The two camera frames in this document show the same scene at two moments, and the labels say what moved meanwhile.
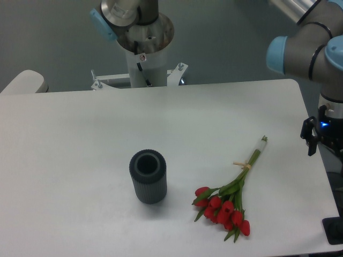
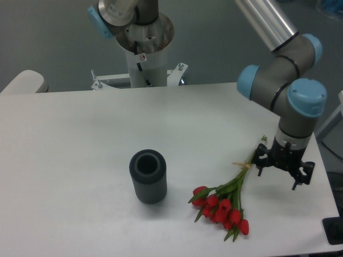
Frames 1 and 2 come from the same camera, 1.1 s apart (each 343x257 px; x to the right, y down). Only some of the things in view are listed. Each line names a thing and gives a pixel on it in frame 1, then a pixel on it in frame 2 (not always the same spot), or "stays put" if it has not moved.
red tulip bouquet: x=224 y=205 stays put
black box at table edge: x=333 y=228 stays put
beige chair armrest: x=27 y=82 stays put
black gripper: x=329 y=131 → x=285 y=157
